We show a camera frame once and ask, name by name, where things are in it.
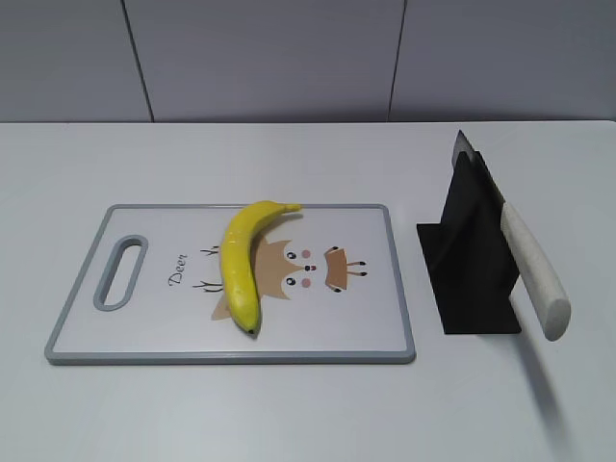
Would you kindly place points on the black knife stand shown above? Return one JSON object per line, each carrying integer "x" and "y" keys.
{"x": 471, "y": 269}

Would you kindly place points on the white handled kitchen knife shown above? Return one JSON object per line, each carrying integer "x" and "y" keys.
{"x": 551, "y": 304}

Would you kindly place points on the white deer cutting board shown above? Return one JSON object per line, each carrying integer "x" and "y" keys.
{"x": 150, "y": 293}

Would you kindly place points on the yellow plastic banana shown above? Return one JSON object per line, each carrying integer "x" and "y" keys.
{"x": 239, "y": 283}

